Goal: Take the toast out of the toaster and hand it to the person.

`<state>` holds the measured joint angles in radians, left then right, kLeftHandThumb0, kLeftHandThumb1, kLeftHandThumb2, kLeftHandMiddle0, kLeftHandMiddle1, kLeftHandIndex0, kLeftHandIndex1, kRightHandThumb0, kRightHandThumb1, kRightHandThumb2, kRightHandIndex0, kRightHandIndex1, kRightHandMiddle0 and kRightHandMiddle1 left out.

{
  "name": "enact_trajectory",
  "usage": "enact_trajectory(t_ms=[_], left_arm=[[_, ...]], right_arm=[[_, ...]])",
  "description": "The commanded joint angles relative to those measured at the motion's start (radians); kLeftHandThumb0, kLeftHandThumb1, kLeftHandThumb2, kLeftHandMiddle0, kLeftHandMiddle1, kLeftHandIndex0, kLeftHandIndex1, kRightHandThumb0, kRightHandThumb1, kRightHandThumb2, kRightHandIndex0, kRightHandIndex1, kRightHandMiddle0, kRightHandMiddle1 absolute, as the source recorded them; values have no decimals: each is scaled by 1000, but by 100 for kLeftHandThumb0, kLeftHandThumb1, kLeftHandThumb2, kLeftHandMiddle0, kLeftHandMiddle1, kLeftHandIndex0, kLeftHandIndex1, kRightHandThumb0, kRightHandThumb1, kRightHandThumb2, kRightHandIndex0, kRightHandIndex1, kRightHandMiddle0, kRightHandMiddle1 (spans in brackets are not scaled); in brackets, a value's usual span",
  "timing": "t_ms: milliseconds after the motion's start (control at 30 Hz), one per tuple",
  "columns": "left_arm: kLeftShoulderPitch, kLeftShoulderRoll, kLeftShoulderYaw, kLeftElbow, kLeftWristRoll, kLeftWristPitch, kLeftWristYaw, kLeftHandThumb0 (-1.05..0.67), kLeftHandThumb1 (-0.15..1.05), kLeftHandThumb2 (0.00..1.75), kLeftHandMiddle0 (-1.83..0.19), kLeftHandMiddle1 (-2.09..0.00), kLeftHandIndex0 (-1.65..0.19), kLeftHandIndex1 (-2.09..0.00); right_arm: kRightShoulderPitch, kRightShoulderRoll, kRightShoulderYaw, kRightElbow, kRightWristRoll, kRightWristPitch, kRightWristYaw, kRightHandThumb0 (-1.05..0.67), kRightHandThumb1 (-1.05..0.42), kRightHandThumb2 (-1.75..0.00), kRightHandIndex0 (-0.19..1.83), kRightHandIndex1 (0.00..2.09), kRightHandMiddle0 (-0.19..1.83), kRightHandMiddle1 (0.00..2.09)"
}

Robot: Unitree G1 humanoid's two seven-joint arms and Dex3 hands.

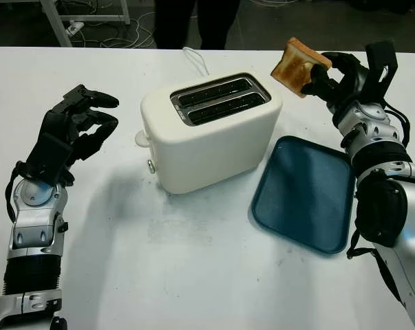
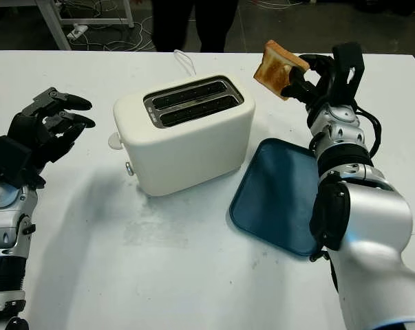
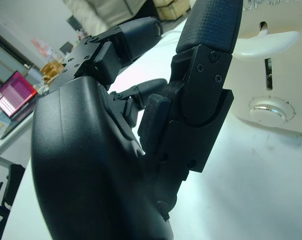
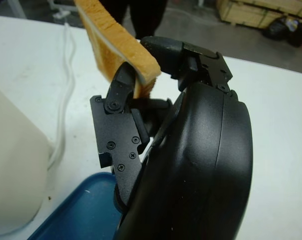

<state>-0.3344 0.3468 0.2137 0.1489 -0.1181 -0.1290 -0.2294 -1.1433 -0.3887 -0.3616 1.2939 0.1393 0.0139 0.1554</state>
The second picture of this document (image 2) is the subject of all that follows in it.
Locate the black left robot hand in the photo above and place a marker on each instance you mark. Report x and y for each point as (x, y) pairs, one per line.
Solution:
(52, 134)

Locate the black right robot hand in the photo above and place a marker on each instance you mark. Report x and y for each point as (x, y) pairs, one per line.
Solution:
(320, 86)

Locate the browned toast slice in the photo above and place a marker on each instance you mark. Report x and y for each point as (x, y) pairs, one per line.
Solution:
(272, 68)

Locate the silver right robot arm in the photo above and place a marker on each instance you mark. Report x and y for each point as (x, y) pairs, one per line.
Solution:
(372, 223)

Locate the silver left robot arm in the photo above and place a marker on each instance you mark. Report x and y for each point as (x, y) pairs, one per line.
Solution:
(4, 220)

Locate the white toaster lever knob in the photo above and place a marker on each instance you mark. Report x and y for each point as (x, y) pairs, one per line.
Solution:
(115, 141)

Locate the small metal toaster dial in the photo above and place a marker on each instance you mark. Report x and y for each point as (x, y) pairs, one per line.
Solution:
(129, 168)

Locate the white two-slot toaster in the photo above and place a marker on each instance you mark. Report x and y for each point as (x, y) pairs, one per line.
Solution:
(190, 154)

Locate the person in dark trousers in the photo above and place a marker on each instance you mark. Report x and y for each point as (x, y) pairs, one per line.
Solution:
(169, 24)

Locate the white power strip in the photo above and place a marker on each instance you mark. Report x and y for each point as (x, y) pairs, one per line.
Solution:
(77, 31)

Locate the dark blue plastic tray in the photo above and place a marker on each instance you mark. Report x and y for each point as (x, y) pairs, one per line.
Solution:
(276, 192)

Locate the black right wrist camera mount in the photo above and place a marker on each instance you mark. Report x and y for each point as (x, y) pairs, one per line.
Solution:
(348, 58)

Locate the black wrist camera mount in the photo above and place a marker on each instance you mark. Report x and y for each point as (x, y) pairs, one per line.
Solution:
(9, 161)
(348, 58)

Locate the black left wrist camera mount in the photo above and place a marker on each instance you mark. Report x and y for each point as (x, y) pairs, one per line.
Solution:
(9, 161)

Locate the white metal table frame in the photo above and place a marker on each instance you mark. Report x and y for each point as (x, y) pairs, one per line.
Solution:
(50, 20)

